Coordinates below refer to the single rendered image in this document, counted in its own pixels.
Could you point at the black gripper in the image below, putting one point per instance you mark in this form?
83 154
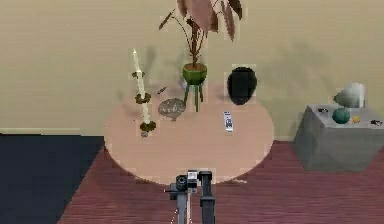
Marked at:
181 185

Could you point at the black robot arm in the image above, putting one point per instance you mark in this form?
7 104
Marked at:
207 196

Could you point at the round pink table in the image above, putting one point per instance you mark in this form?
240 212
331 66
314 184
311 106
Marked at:
190 146

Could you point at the grey round dish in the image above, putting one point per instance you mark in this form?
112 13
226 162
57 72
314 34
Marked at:
171 108

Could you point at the white remote control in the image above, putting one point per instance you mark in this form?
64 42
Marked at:
228 121

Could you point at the white candle with gold holders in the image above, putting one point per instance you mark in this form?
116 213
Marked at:
141 90

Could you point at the house plant in green pot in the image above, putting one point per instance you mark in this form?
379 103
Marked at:
195 74

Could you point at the black vase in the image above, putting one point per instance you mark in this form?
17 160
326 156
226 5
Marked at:
242 85

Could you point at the dark blue rug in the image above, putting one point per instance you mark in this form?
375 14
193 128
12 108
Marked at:
40 178

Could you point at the small black object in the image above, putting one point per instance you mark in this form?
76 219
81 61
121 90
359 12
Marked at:
322 110
376 122

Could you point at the grey cabinet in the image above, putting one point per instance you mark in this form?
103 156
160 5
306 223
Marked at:
336 146

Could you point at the green ball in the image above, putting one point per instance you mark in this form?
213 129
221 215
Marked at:
341 115

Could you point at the small yellow object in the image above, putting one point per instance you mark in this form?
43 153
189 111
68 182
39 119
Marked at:
356 119

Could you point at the pale grey-green lamp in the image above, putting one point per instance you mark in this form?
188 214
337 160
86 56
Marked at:
351 95

